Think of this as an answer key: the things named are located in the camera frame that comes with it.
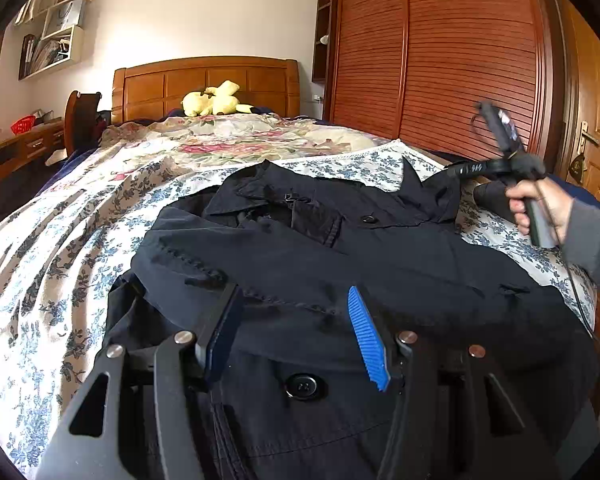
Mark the folded grey garment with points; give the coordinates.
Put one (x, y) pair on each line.
(492, 197)

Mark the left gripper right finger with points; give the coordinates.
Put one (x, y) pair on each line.
(456, 415)

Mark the dark wooden chair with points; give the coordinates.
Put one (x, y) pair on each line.
(80, 120)

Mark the pink floral quilt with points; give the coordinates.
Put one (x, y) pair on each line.
(210, 141)

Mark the person's right hand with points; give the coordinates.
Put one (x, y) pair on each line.
(556, 202)

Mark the black double-breasted coat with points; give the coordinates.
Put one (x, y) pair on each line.
(294, 400)

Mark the wooden louvered wardrobe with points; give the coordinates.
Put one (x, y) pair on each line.
(414, 70)

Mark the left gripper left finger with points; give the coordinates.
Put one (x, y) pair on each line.
(130, 419)

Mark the wooden door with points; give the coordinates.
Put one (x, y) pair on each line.
(581, 47)

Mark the red bowl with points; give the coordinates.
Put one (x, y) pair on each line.
(23, 125)

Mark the grey sleeved right forearm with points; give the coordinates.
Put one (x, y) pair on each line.
(582, 239)

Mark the folded navy blue garment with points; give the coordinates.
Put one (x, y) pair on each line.
(576, 191)

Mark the blue floral bed sheet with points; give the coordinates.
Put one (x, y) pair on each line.
(59, 255)

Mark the brass door handle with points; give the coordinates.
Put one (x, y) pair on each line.
(578, 168)

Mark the wooden headboard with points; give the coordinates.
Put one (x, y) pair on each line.
(152, 90)

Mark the white wall shelf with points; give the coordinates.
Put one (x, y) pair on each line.
(54, 35)

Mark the yellow plush toy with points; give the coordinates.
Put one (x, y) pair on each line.
(220, 100)

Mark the wooden desk cabinet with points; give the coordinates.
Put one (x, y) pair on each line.
(39, 143)

